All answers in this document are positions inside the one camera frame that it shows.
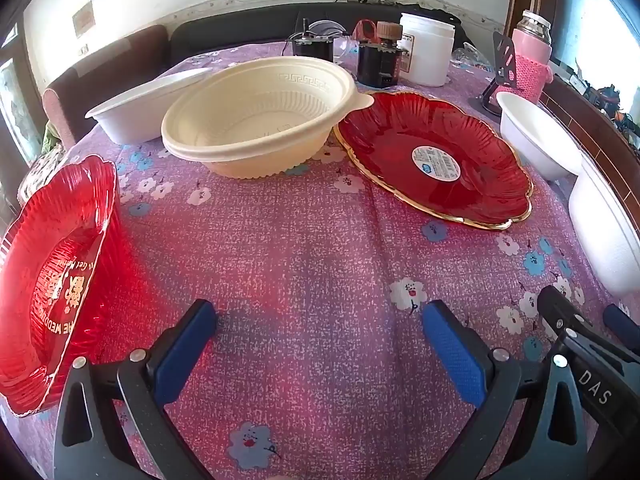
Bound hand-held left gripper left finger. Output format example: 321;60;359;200
52;299;218;480

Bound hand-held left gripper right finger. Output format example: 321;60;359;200
422;300;588;480

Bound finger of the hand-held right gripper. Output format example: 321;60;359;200
602;304;640;356
537;285;640;441

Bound white bowl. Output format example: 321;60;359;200
85;67;213;145
496;91;583;182
567;152;640;298

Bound red plate with gold rim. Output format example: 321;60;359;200
332;89;535;232

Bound cream plastic bowl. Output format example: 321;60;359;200
161;56;375;180

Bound purple floral tablecloth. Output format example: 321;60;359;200
0;40;640;480

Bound wooden cabinet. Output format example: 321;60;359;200
540;57;640;186

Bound patterned blanket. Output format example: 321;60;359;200
17;144;67;203

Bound pink thermos bottle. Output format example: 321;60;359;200
511;9;553;103

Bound black phone stand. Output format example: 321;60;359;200
470;31;518;111

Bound clear plastic bag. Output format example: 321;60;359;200
452;42;493;70

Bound white plastic jar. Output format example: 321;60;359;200
398;12;455;87

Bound brown armchair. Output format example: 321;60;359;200
42;24;171;147

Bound black motor with brown cap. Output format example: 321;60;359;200
357;21;403;86

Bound black sofa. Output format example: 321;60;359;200
170;2;481;68

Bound wall plaque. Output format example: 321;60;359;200
72;2;96;37

